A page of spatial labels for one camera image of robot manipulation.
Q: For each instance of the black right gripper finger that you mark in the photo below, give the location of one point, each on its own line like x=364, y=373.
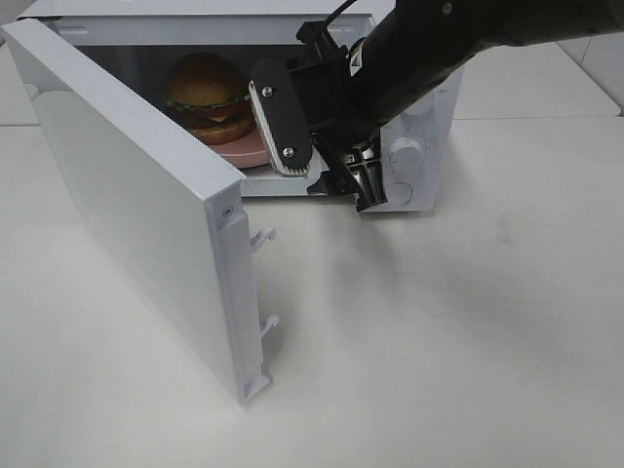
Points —
x=357, y=171
x=319, y=46

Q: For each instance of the white microwave door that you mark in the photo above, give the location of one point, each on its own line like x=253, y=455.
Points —
x=167, y=208

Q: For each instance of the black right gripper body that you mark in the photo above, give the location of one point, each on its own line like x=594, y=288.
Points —
x=307, y=108

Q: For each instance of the white timer knob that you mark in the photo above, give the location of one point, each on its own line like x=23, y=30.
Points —
x=406, y=155

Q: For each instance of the pink round plate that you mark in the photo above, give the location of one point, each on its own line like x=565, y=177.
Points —
x=245, y=152

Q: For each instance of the burger with lettuce and cheese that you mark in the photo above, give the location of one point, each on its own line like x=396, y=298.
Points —
x=209, y=97

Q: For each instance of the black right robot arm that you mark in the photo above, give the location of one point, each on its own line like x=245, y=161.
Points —
x=372, y=120

